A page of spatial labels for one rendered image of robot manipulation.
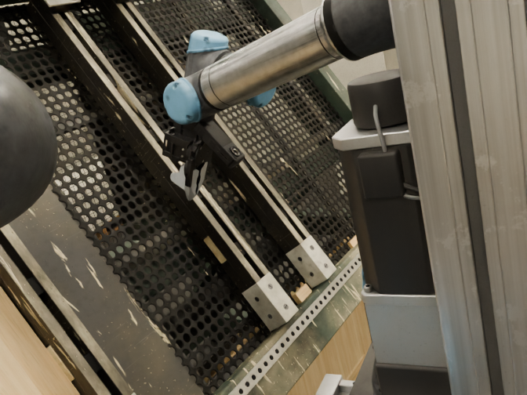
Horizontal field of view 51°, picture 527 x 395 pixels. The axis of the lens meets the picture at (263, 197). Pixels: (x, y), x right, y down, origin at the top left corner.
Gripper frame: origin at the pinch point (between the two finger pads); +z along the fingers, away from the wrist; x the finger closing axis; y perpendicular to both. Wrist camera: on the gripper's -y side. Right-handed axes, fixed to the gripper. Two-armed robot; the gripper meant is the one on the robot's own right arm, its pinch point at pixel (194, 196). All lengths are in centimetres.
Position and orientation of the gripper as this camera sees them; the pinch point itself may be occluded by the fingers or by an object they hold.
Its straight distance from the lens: 123.0
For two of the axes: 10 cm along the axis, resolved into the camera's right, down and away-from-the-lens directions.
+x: -4.1, 3.7, -8.3
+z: -2.0, 8.5, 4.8
